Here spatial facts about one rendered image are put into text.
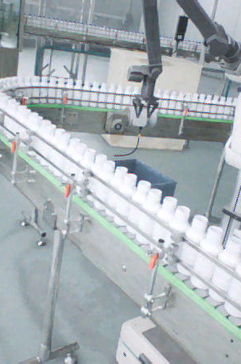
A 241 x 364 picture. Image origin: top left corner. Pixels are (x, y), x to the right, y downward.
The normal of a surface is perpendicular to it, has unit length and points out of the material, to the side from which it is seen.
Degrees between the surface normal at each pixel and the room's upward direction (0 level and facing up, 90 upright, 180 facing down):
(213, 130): 90
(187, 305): 90
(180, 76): 90
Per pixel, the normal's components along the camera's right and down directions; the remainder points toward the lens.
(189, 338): -0.79, 0.10
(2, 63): 0.59, 0.39
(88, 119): 0.31, 0.40
